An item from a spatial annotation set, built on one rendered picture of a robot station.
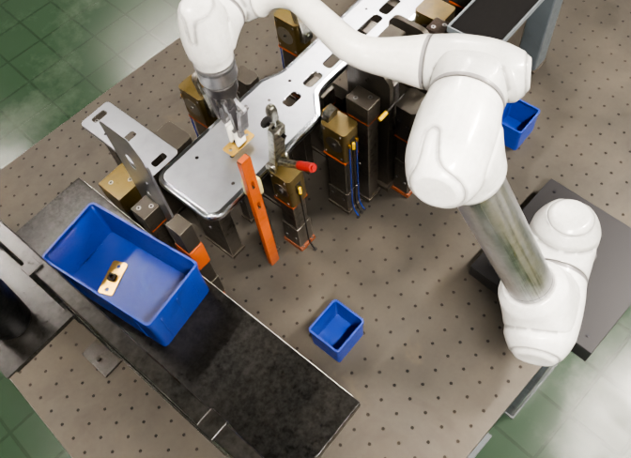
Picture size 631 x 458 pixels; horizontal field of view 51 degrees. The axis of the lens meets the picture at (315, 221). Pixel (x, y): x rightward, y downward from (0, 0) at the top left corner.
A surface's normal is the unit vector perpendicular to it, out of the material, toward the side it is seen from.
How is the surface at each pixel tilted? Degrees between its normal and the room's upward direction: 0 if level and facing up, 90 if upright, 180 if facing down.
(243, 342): 0
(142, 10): 0
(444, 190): 86
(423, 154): 41
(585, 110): 0
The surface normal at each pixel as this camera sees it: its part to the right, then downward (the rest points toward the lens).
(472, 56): -0.11, -0.63
